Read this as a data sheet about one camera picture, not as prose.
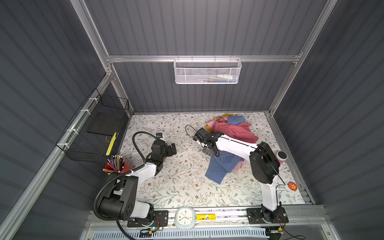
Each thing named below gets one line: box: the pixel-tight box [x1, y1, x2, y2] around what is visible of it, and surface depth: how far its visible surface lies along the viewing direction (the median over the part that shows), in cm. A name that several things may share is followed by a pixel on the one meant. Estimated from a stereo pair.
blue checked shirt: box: [205, 150, 245, 185], surface depth 88 cm
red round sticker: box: [287, 181, 298, 192], surface depth 85 cm
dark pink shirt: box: [211, 118, 259, 144], surface depth 91 cm
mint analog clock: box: [174, 206, 197, 230], surface depth 73 cm
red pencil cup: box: [102, 155, 131, 175], surface depth 80 cm
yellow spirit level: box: [196, 213, 217, 221], surface depth 74 cm
